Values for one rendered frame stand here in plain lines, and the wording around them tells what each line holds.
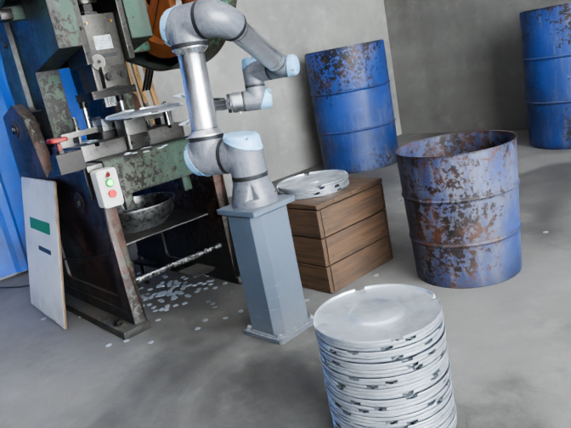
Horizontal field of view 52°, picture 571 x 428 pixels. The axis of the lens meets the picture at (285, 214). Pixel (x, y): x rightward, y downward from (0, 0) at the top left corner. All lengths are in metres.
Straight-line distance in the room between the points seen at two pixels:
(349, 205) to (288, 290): 0.49
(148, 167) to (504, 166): 1.29
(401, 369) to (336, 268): 1.00
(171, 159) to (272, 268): 0.73
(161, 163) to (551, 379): 1.54
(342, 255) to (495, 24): 3.11
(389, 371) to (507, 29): 3.94
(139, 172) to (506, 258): 1.37
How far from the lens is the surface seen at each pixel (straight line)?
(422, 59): 5.36
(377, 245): 2.38
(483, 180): 2.01
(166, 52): 2.69
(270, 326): 1.94
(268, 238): 1.83
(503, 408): 1.53
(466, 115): 5.20
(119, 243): 2.21
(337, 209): 2.19
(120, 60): 2.46
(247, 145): 1.80
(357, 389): 1.30
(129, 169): 2.27
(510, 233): 2.14
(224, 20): 1.85
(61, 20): 2.35
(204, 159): 1.88
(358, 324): 1.32
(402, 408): 1.32
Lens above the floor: 0.88
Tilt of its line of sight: 15 degrees down
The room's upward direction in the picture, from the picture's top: 11 degrees counter-clockwise
